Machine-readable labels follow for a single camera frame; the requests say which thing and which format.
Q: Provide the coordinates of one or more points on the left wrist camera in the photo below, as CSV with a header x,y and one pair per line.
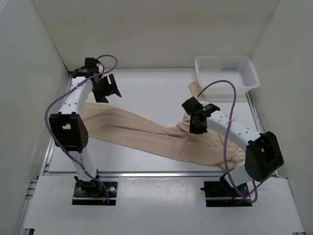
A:
x,y
93,64

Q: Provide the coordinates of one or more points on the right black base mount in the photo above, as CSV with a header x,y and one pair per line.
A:
x,y
219,196

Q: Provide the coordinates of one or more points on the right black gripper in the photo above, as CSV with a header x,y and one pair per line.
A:
x,y
195,130

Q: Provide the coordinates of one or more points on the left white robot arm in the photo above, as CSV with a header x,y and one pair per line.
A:
x,y
69,131

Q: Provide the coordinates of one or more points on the aluminium frame rail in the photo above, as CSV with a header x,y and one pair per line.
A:
x,y
156,196

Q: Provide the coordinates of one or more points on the white plastic basket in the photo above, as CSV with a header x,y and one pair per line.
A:
x,y
239,70

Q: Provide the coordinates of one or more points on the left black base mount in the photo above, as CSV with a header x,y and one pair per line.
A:
x,y
91,193

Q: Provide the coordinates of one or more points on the beige trousers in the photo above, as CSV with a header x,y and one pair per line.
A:
x,y
115,125

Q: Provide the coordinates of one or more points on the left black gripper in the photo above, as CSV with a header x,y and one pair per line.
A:
x,y
100,97

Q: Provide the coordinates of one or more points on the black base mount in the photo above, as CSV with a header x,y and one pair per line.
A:
x,y
219,196
91,193

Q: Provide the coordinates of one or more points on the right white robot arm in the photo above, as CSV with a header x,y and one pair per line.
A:
x,y
262,150

